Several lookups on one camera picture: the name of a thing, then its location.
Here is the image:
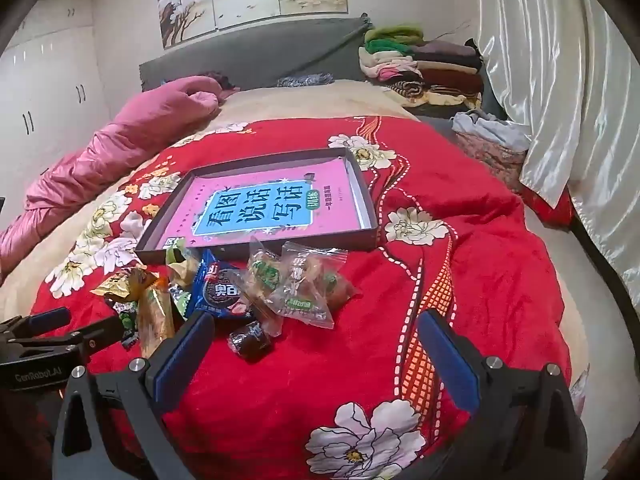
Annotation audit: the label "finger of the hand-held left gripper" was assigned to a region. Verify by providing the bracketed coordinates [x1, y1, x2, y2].
[60, 311, 126, 361]
[0, 306, 72, 343]

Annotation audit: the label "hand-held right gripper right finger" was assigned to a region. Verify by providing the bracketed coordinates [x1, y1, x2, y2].
[417, 310, 588, 480]

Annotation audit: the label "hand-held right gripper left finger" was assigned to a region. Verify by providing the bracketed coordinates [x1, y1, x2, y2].
[52, 310, 216, 480]

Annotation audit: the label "dark green snack packet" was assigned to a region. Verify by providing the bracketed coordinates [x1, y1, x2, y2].
[114, 302, 141, 348]

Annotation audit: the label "clear orange snack packet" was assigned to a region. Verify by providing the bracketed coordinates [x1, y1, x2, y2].
[136, 280, 177, 358]

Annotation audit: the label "yellow snack packet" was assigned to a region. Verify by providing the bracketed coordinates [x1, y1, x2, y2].
[90, 266, 161, 306]

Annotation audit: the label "brown chocolate bar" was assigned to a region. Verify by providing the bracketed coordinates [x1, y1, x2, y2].
[227, 321, 274, 362]

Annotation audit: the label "blue cookie packet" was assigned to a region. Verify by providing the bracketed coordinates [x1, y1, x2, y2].
[186, 251, 257, 322]

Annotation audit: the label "green and white snack packet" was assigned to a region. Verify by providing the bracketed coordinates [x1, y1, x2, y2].
[165, 240, 203, 288]

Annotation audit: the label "clear pastry packet green label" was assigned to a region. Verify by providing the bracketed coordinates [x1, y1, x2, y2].
[280, 241, 357, 311]
[277, 280, 337, 332]
[240, 237, 287, 338]

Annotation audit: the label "grey cardboard box tray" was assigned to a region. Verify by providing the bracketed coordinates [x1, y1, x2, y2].
[135, 146, 379, 265]

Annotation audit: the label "red floral blanket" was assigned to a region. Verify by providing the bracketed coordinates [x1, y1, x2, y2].
[30, 115, 573, 480]

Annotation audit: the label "pink quilt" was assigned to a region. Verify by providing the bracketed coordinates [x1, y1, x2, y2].
[0, 75, 236, 281]

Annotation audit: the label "pink book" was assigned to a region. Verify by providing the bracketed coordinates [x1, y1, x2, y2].
[160, 157, 371, 251]

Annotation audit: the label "red cloth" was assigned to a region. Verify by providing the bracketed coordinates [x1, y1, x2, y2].
[517, 180, 573, 231]

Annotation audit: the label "floral fabric basket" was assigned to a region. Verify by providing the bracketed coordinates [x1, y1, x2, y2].
[452, 127, 531, 196]

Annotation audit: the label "white wardrobe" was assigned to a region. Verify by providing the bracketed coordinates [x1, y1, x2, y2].
[0, 0, 113, 201]

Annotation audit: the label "light blue clothes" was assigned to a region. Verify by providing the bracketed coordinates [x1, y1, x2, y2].
[450, 109, 533, 153]

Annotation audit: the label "dark purple cloth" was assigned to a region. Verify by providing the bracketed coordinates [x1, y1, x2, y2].
[200, 71, 242, 95]

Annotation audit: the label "stack of folded clothes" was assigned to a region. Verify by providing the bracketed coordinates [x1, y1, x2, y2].
[357, 24, 486, 108]

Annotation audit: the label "grey patterned cloth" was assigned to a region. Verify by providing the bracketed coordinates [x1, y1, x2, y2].
[276, 73, 335, 89]

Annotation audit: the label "white satin curtain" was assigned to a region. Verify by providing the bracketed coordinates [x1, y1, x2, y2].
[472, 0, 640, 311]

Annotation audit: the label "grey headboard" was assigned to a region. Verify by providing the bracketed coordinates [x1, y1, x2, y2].
[139, 16, 373, 93]

